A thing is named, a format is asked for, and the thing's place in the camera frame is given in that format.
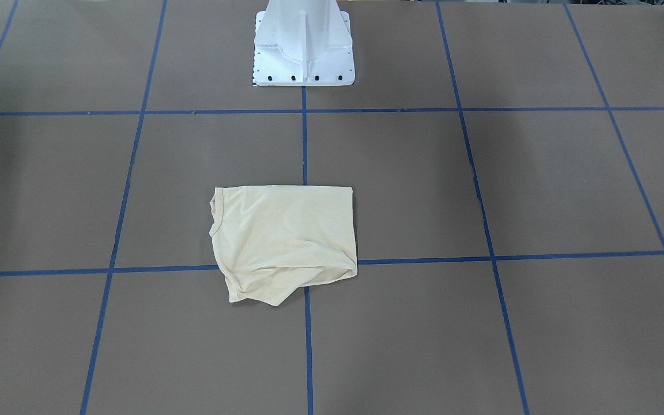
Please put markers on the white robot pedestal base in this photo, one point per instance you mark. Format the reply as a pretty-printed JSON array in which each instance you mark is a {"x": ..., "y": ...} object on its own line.
[{"x": 303, "y": 43}]

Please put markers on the beige long-sleeve printed shirt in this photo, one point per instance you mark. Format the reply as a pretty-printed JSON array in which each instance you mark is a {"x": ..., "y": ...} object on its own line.
[{"x": 269, "y": 241}]

